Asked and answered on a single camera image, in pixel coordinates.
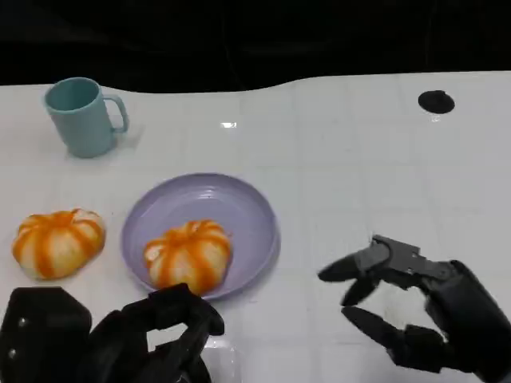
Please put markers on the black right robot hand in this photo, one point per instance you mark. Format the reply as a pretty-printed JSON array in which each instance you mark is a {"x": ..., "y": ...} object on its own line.
[{"x": 467, "y": 311}]

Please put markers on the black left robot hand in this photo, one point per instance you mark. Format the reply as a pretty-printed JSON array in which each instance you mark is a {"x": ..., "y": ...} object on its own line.
[{"x": 131, "y": 343}]

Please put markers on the orange and white bread roll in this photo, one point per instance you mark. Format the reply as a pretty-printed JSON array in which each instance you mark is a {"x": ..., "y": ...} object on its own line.
[
  {"x": 187, "y": 255},
  {"x": 56, "y": 243}
]

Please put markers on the lilac plate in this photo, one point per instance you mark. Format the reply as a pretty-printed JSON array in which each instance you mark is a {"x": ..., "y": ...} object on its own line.
[{"x": 199, "y": 199}]

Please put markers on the black table grommet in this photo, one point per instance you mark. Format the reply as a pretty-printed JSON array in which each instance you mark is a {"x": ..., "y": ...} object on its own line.
[{"x": 436, "y": 101}]

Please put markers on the pale green mug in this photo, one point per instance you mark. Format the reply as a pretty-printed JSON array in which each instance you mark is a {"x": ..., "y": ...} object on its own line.
[{"x": 80, "y": 119}]

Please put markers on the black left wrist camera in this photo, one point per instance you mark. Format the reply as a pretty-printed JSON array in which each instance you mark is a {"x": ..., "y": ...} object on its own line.
[{"x": 40, "y": 335}]

